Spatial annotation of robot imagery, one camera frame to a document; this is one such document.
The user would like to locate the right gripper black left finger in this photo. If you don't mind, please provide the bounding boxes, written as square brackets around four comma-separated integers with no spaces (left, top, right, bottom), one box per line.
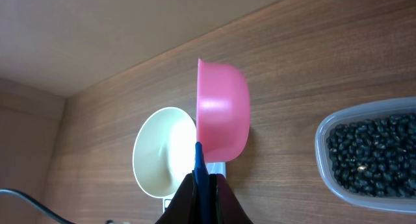
[155,173,196,224]

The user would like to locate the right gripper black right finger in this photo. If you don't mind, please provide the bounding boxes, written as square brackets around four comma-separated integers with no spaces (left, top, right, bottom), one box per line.
[209,174,253,224]

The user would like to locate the pink scoop blue handle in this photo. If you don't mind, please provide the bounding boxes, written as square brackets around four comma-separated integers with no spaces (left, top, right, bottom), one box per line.
[194,59,250,223]

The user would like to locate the white digital kitchen scale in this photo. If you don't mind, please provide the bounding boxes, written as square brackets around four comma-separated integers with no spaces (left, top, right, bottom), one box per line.
[162,162,226,213]

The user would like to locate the white bowl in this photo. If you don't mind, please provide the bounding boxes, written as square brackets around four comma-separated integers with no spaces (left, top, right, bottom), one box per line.
[133,107,196,199]

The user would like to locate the clear plastic container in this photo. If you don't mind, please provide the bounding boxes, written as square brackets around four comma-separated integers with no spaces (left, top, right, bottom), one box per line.
[314,96,416,216]

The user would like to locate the black beans in container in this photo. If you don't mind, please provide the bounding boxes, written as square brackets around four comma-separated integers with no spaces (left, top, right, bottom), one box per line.
[326,113,415,198]

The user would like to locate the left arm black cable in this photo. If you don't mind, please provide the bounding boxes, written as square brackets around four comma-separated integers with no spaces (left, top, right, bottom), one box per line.
[0,188,77,224]

